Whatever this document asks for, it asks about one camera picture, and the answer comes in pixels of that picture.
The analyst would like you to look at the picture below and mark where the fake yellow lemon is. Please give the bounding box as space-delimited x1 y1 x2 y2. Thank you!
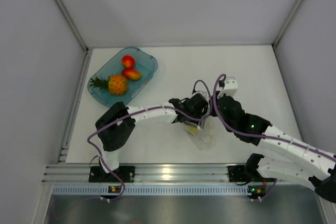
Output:
187 127 199 135

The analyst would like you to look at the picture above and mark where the clear zip top bag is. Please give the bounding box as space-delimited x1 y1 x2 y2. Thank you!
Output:
183 105 215 152

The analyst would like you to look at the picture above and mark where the fake red yellow mango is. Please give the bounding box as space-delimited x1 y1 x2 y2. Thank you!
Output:
121 68 142 81

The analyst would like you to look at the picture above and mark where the fake red apple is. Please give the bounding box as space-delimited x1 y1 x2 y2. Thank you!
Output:
121 55 135 68

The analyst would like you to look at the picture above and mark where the fake pineapple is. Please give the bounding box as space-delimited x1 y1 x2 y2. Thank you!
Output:
89 74 128 95

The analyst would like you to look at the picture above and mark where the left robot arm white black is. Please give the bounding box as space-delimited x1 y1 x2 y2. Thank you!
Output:
95 92 213 182

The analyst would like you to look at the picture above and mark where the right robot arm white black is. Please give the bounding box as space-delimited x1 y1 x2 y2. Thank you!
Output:
211 91 335 202

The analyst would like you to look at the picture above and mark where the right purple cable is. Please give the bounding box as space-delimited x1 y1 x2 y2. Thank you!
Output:
214 73 336 201

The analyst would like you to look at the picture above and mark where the purple cable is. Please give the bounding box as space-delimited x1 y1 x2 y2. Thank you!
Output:
214 73 336 201
87 79 211 204

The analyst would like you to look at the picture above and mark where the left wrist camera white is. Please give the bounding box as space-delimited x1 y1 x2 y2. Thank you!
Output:
192 90 208 100

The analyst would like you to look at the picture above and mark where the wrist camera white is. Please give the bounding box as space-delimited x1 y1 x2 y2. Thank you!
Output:
192 90 208 100
217 77 238 98

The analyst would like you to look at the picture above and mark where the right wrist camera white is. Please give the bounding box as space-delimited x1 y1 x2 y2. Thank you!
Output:
217 77 238 98

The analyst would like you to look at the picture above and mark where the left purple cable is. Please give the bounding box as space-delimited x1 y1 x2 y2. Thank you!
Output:
87 79 211 204

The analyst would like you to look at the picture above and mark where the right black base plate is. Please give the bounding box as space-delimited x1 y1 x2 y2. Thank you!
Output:
227 165 263 183

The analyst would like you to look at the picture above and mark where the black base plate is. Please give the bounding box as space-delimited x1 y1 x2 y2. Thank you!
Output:
88 166 135 183
227 165 263 183

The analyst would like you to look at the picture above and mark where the aluminium mounting rail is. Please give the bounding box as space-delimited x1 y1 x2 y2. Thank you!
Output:
42 163 231 183

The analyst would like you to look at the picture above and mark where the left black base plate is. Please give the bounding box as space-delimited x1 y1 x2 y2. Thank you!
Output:
88 166 135 183

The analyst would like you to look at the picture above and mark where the right aluminium frame post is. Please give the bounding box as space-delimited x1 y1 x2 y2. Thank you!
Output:
271 0 322 48

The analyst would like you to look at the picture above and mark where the aluminium frame post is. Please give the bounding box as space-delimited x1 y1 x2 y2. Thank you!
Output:
271 0 322 48
39 0 90 53

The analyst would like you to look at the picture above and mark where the white slotted cable duct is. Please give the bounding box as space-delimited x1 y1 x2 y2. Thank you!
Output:
52 185 254 196

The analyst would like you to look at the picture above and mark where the left aluminium frame post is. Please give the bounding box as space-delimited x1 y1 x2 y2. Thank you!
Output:
39 0 90 53

